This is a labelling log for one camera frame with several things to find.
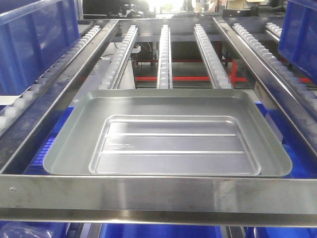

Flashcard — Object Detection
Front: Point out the red metal frame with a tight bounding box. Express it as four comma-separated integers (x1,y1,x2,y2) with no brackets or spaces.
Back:
134,59,247,85

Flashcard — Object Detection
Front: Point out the blue bin below rack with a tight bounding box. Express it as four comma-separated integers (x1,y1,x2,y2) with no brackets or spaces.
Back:
0,106,317,238

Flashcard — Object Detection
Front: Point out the blue plastic bin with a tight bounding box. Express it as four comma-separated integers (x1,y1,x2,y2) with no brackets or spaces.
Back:
0,0,80,95
278,0,317,83

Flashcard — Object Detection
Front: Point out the centre-left roller track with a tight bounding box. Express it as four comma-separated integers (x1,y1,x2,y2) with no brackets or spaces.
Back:
98,25,138,90

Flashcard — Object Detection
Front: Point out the steel front rack bar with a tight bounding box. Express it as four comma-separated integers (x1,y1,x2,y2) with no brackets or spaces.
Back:
0,175,317,227

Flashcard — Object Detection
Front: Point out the blue plastic bin right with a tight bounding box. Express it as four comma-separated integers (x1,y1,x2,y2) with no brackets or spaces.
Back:
278,0,317,83

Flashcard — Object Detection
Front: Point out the silver metal tray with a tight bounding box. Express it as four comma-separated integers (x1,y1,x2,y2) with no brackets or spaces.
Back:
43,89,293,178

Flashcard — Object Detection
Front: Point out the far left roller track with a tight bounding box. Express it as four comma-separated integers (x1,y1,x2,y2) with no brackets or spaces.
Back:
0,25,101,133

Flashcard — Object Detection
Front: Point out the centre roller track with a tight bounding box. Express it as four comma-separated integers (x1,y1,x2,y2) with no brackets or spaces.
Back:
157,24,173,89

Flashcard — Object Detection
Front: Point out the left steel side rail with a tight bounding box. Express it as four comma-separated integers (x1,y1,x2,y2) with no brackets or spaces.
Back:
0,19,118,174

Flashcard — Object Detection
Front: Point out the right steel side rail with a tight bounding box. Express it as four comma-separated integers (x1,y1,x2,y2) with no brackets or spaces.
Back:
212,16,317,177

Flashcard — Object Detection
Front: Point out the blue plastic bin left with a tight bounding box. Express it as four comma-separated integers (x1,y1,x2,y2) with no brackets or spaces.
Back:
0,0,80,95

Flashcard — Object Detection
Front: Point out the steel side rail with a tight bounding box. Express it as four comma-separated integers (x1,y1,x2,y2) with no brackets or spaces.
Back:
212,16,317,177
0,19,118,174

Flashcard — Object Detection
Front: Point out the centre-right roller track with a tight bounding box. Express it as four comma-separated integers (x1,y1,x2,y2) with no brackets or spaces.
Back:
194,24,233,89

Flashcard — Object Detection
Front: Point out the right roller track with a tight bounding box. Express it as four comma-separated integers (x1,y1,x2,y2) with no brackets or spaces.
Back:
232,23,317,112

